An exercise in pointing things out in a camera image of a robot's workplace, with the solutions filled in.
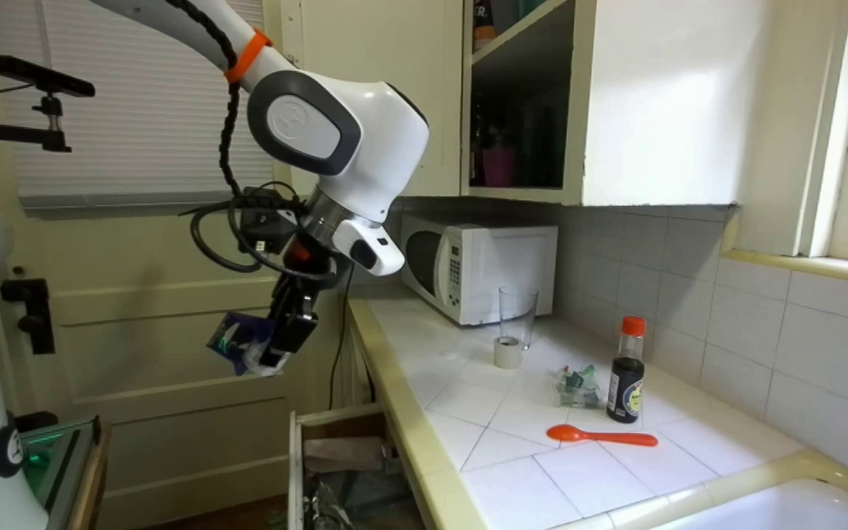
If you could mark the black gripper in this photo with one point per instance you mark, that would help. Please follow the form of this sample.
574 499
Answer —
295 313

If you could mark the blue and white tape dispenser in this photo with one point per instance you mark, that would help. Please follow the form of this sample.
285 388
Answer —
238 344

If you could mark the white wooden drawer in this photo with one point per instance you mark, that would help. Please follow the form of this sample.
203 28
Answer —
295 471

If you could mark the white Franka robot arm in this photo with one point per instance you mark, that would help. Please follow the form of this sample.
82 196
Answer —
366 128

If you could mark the cream open cabinet door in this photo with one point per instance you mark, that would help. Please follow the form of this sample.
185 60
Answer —
675 98

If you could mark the cream panelled door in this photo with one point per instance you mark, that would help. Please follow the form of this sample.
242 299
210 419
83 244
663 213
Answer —
148 324

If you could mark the small white cup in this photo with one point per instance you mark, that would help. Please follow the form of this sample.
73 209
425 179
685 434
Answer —
509 352

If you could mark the white microwave oven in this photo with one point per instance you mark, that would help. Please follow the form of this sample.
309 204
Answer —
501 269

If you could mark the tall clear drinking glass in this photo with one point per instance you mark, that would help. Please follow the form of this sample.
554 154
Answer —
518 313

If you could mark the white door blind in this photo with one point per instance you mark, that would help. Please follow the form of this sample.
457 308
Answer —
132 119

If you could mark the cream wide cabinet door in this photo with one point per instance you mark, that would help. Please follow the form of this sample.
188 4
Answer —
384 98

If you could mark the pink cup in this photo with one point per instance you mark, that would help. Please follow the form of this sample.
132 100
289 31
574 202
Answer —
500 165

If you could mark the orange plastic spoon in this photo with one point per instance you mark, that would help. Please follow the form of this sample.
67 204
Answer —
581 434

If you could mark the soy sauce bottle red cap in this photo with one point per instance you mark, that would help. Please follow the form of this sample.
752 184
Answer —
629 378

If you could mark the white kitchen sink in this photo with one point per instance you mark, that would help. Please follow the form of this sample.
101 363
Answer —
787 503

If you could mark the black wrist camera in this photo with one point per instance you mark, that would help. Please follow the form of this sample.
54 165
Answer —
269 228

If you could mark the black clamp bracket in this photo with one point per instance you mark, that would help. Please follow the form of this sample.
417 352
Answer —
30 313

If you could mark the cream wall cabinet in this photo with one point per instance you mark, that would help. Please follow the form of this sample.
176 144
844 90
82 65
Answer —
384 98

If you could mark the black camera on mount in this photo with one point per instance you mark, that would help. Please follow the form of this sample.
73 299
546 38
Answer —
38 75

